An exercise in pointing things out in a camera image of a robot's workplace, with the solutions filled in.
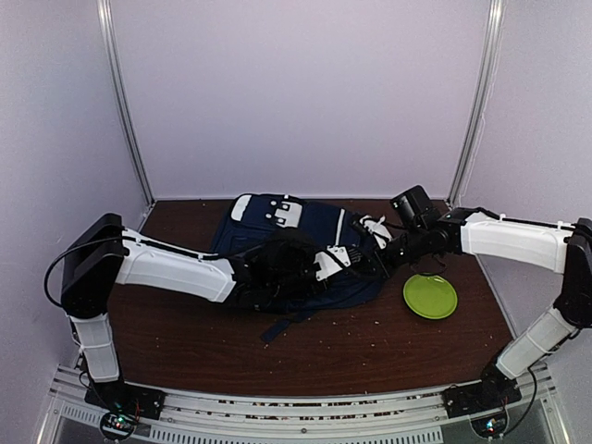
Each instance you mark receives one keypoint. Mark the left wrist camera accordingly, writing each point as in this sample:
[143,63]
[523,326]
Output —
[334,261]

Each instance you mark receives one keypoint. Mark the aluminium corner post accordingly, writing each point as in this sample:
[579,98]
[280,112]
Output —
[483,89]
[107,26]

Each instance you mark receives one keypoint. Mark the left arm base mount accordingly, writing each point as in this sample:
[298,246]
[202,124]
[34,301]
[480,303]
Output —
[125,406]

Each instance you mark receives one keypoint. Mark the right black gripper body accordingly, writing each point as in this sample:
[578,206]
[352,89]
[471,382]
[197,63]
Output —
[417,248]

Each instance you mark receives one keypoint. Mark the aluminium front rail frame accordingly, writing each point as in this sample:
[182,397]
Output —
[409,416]

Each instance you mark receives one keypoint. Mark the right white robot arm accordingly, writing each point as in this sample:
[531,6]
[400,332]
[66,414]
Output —
[561,250]

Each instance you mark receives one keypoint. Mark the left aluminium corner post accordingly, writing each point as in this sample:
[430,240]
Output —
[107,26]

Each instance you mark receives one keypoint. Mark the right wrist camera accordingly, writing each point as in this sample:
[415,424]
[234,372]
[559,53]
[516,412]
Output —
[374,228]

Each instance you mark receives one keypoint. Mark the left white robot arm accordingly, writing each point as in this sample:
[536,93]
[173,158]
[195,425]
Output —
[80,280]

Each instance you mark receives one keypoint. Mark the green plate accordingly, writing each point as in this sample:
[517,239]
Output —
[431,297]

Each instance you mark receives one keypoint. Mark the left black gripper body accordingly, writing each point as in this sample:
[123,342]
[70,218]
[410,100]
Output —
[289,284]

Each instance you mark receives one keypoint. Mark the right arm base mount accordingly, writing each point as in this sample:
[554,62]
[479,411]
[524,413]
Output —
[486,401]

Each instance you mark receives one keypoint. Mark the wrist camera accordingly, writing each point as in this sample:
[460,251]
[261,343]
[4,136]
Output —
[334,261]
[374,228]

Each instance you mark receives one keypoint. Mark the right aluminium corner post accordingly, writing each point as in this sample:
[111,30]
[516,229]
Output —
[483,89]

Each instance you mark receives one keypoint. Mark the navy blue backpack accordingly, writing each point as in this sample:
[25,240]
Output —
[253,217]

